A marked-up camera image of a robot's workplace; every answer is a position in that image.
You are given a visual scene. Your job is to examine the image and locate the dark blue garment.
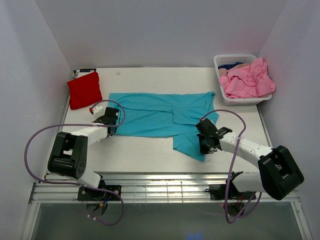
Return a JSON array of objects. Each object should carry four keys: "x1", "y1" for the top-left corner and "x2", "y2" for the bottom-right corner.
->
[{"x1": 218, "y1": 63, "x2": 241, "y2": 70}]

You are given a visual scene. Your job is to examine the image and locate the beige garment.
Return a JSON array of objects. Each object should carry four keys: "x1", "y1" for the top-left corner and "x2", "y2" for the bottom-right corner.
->
[{"x1": 218, "y1": 62, "x2": 250, "y2": 76}]

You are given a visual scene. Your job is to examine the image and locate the pink t shirt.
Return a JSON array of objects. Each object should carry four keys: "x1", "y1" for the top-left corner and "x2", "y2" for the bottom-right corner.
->
[{"x1": 218, "y1": 57, "x2": 276, "y2": 99}]

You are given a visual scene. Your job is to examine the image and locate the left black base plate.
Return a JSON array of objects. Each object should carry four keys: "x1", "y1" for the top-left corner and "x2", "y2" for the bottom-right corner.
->
[{"x1": 77, "y1": 184, "x2": 122, "y2": 202}]

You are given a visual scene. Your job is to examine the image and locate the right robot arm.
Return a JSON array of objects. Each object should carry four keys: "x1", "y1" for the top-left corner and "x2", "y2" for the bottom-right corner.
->
[{"x1": 195, "y1": 118, "x2": 305, "y2": 201}]

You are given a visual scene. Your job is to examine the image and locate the folded red t shirt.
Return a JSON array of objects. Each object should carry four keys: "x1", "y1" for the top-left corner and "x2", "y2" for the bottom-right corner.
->
[{"x1": 67, "y1": 71, "x2": 103, "y2": 110}]

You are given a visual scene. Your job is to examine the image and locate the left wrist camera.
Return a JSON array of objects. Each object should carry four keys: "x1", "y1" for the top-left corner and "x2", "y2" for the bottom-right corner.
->
[{"x1": 89, "y1": 105, "x2": 105, "y2": 115}]

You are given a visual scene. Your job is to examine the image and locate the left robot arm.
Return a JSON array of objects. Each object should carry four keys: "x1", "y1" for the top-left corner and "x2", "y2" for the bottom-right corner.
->
[{"x1": 47, "y1": 105, "x2": 120, "y2": 200}]

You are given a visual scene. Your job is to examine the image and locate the teal t shirt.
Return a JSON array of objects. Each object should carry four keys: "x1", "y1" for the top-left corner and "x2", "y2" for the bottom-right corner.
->
[{"x1": 108, "y1": 91, "x2": 219, "y2": 162}]

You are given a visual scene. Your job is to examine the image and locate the aluminium rail frame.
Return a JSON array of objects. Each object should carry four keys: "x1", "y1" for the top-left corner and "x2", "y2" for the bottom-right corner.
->
[{"x1": 28, "y1": 99, "x2": 301, "y2": 206}]

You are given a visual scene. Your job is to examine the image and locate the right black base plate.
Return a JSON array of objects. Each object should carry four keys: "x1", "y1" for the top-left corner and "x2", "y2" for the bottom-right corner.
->
[{"x1": 205, "y1": 184, "x2": 253, "y2": 201}]

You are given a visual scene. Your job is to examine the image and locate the white plastic basket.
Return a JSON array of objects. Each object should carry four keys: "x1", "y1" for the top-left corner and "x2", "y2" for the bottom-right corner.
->
[{"x1": 213, "y1": 54, "x2": 273, "y2": 106}]

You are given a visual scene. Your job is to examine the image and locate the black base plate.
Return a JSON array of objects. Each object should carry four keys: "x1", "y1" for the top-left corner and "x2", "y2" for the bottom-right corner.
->
[
  {"x1": 77, "y1": 184, "x2": 122, "y2": 202},
  {"x1": 205, "y1": 184, "x2": 253, "y2": 201}
]

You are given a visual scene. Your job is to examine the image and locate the blue label plate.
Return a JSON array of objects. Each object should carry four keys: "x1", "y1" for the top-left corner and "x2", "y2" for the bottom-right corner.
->
[{"x1": 79, "y1": 68, "x2": 97, "y2": 73}]

